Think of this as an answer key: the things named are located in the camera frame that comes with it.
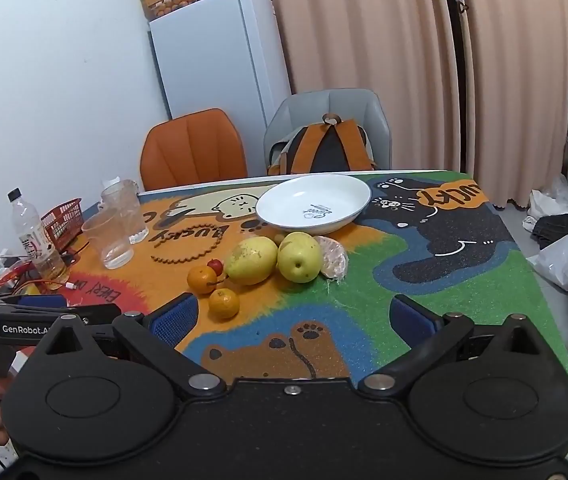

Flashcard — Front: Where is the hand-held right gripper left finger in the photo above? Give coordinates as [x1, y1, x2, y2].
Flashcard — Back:
[39, 293, 227, 402]

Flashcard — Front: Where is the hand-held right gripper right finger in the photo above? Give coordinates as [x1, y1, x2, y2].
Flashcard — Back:
[359, 294, 545, 401]

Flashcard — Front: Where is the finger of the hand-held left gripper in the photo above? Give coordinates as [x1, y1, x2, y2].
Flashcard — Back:
[0, 294, 68, 307]
[76, 304, 121, 327]

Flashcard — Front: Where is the mandarin orange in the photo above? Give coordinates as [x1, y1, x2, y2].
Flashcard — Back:
[186, 265, 219, 295]
[208, 287, 241, 322]

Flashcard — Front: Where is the yellow pear with stem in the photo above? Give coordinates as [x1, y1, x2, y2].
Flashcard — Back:
[225, 236, 279, 286]

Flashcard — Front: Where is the yellow-green apple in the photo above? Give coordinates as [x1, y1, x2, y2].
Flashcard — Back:
[277, 231, 323, 284]

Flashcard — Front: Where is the white ceramic bowl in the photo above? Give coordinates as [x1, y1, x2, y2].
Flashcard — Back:
[255, 174, 372, 235]

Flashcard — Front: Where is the colourful cartoon table mat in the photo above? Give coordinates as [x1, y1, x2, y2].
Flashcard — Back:
[71, 170, 568, 448]

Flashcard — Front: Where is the clear plastic bottle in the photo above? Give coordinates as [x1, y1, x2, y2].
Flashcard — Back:
[6, 187, 68, 281]

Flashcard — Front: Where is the clear plastic cup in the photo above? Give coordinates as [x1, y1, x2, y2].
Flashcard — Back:
[81, 207, 135, 270]

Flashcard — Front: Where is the red plastic basket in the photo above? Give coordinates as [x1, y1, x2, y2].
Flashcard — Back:
[40, 198, 84, 254]

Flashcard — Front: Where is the white power strip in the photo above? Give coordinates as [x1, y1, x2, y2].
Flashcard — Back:
[0, 439, 18, 472]

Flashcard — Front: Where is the orange chair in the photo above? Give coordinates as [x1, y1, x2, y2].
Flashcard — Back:
[140, 108, 249, 192]

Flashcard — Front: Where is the black cloth pile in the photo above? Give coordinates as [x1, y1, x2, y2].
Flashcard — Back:
[533, 212, 568, 252]

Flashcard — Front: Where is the orange and black backpack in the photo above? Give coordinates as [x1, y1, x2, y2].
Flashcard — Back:
[266, 114, 378, 176]

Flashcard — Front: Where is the grey chair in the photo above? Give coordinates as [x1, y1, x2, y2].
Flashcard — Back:
[263, 89, 393, 176]

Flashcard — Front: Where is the white refrigerator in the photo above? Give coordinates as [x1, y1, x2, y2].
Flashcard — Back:
[148, 0, 293, 134]

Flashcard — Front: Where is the pink curtain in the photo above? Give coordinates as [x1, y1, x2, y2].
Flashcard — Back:
[459, 0, 568, 212]
[228, 0, 461, 181]

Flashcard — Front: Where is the tangle of coloured wires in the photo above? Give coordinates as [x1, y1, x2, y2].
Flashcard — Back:
[0, 250, 80, 297]

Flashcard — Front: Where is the brown chain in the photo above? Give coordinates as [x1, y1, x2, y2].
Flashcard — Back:
[151, 227, 226, 264]

